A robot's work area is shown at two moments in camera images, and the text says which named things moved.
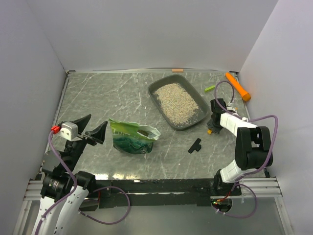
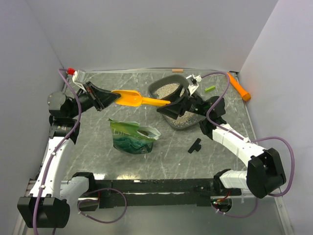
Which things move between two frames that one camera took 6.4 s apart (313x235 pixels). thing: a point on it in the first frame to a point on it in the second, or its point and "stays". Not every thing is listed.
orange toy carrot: x=245 y=96 stays
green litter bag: x=130 y=137 stays
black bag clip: x=196 y=146 stays
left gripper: x=97 y=134 to x=102 y=98
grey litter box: x=178 y=102 stays
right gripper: x=210 y=126 to x=178 y=105
